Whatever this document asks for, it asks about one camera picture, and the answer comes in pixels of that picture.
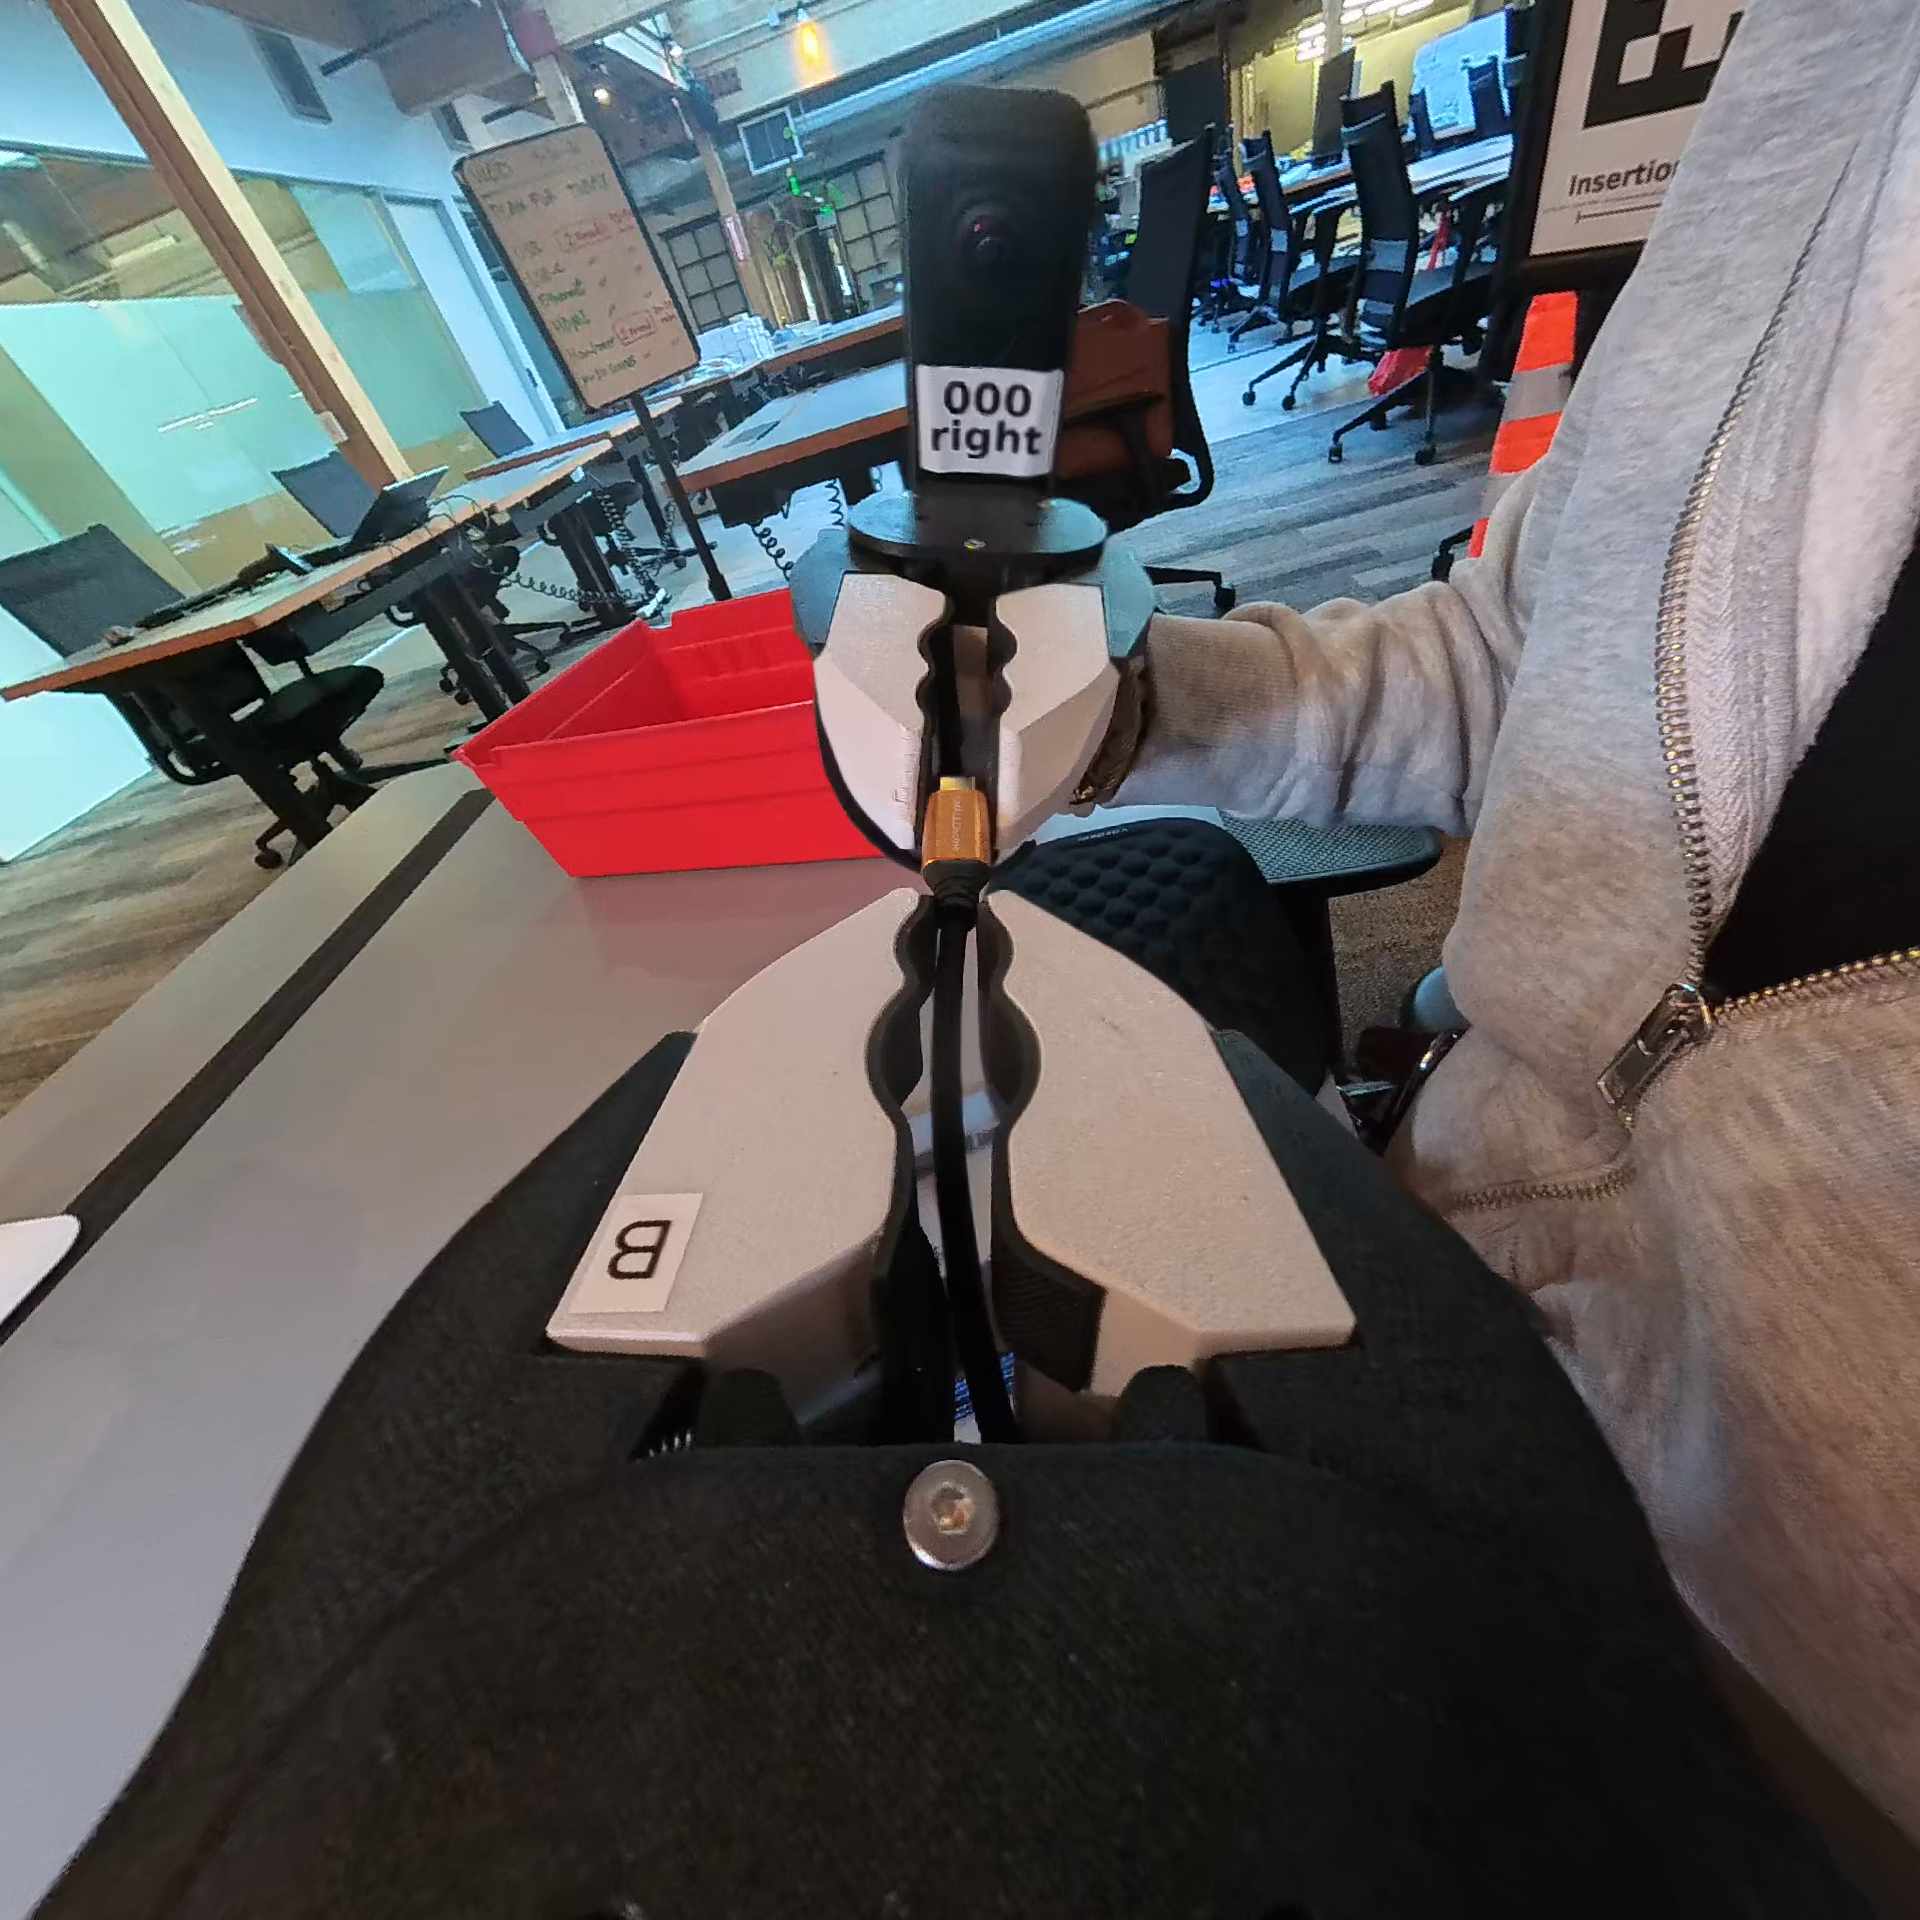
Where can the orange safety cone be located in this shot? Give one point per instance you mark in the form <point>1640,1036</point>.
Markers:
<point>1538,421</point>

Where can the black mesh chair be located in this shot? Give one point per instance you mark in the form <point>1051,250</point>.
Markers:
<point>1171,915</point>

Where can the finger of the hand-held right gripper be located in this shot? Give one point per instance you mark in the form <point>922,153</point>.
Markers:
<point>869,690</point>
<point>1058,690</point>

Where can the white printed sign board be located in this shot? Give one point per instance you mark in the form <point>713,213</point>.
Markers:
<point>1620,181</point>

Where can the white card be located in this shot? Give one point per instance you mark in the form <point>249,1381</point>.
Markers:
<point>30,1260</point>

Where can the dark laptop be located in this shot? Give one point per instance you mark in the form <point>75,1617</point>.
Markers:
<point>394,507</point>

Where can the person's right hand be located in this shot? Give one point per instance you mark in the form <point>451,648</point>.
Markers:
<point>1126,733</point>

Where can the short wooden top desk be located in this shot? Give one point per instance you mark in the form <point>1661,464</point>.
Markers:
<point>809,428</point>

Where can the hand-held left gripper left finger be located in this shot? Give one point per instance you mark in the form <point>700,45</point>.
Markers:
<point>750,1140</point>

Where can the long wooden top desk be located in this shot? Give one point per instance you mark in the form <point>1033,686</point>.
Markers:
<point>224,614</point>

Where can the large red plastic bin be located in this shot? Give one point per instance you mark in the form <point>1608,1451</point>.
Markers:
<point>675,795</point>

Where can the person's black shirt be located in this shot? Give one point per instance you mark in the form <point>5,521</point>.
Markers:
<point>1844,780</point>

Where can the black swivel chair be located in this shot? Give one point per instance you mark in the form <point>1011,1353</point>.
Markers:
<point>284,704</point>

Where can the person's right forearm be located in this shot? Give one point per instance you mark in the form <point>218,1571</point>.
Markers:
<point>1318,704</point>

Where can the whiteboard on stand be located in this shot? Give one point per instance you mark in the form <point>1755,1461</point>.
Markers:
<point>579,269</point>

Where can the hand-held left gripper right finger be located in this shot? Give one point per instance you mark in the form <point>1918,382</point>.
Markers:
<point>1171,1170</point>

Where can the row of black office chairs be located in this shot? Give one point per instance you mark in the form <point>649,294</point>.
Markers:
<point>1380,225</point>

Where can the person in grey hoodie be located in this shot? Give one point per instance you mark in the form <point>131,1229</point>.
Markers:
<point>1724,1349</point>

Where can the brown chair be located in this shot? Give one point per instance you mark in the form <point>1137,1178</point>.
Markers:
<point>1132,405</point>

